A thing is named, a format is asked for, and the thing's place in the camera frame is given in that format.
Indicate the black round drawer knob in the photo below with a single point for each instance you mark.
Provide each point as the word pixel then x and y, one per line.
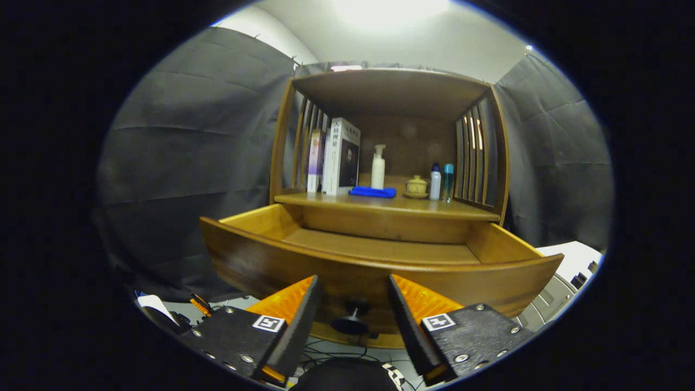
pixel 350 325

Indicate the white drawer unit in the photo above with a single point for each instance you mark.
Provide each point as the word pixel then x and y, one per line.
pixel 570 260

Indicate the brown wooden drawer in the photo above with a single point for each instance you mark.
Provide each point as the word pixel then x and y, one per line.
pixel 260 266

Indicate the teal slim bottle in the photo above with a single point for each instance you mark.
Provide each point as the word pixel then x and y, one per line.
pixel 448 182

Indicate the white pump bottle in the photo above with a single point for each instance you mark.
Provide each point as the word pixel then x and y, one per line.
pixel 378 174

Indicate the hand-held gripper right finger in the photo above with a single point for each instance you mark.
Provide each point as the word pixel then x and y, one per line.
pixel 412 326

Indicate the yellow lidded teacup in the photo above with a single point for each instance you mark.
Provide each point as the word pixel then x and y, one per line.
pixel 416 185

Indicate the thick white book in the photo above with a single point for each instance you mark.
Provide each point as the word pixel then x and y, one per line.
pixel 334 163

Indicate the brown wooden countertop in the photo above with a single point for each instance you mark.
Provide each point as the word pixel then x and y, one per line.
pixel 412 205

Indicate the white bottle with blue cap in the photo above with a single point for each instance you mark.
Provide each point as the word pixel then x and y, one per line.
pixel 435 184

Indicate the brown wooden cabinet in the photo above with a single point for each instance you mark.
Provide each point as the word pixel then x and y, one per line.
pixel 391 92

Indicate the yellow saucer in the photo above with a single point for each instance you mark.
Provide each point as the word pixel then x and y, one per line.
pixel 416 195

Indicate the thin purple book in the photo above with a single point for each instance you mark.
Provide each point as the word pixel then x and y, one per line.
pixel 315 157

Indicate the blue folded cloth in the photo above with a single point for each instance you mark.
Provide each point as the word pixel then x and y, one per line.
pixel 372 192

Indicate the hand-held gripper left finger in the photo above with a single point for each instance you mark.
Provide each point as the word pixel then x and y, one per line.
pixel 296 331

